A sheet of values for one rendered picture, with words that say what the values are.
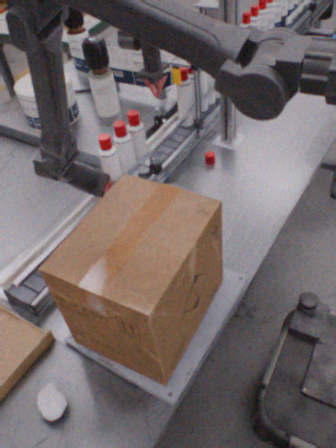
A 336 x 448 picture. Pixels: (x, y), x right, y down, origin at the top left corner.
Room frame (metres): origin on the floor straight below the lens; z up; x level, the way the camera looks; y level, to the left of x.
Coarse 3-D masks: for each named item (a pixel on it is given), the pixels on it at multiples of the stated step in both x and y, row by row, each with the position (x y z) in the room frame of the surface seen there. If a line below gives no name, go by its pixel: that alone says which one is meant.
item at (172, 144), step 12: (180, 132) 1.27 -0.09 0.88; (192, 132) 1.26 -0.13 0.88; (168, 144) 1.21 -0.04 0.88; (180, 144) 1.20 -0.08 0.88; (156, 156) 1.15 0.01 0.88; (168, 156) 1.14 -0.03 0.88; (36, 276) 0.71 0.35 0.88; (12, 288) 0.69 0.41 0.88; (24, 288) 0.68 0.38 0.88; (36, 288) 0.68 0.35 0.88; (24, 300) 0.64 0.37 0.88
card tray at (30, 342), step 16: (0, 320) 0.63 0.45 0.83; (16, 320) 0.62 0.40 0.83; (0, 336) 0.58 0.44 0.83; (16, 336) 0.58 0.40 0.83; (32, 336) 0.57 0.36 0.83; (48, 336) 0.55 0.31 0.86; (0, 352) 0.54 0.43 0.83; (16, 352) 0.53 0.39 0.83; (32, 352) 0.51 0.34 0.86; (0, 368) 0.50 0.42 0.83; (16, 368) 0.47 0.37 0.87; (0, 384) 0.44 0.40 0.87; (0, 400) 0.42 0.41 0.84
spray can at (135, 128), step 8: (128, 112) 1.09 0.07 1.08; (136, 112) 1.09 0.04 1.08; (128, 120) 1.08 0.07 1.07; (136, 120) 1.07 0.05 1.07; (128, 128) 1.08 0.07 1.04; (136, 128) 1.07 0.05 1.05; (136, 136) 1.06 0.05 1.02; (144, 136) 1.08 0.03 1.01; (136, 144) 1.06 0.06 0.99; (144, 144) 1.07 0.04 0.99; (136, 152) 1.06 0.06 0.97; (144, 152) 1.07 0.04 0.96; (136, 160) 1.07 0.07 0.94; (144, 168) 1.06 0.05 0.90
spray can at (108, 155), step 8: (104, 136) 0.99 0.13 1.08; (104, 144) 0.97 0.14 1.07; (104, 152) 0.97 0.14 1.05; (112, 152) 0.97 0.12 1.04; (104, 160) 0.97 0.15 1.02; (112, 160) 0.97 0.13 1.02; (104, 168) 0.97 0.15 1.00; (112, 168) 0.96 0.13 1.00; (120, 168) 0.98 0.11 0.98; (112, 176) 0.96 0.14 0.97; (120, 176) 0.97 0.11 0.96; (112, 184) 0.96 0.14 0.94
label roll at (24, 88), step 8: (24, 80) 1.52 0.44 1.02; (16, 88) 1.47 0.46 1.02; (24, 88) 1.46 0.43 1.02; (32, 88) 1.45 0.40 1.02; (72, 88) 1.48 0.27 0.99; (24, 96) 1.41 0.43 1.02; (32, 96) 1.40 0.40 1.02; (72, 96) 1.46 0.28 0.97; (24, 104) 1.42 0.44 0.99; (32, 104) 1.40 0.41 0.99; (72, 104) 1.45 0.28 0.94; (24, 112) 1.44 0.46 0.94; (32, 112) 1.40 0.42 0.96; (72, 112) 1.44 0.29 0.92; (32, 120) 1.41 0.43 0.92; (72, 120) 1.43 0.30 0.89; (32, 128) 1.43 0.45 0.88
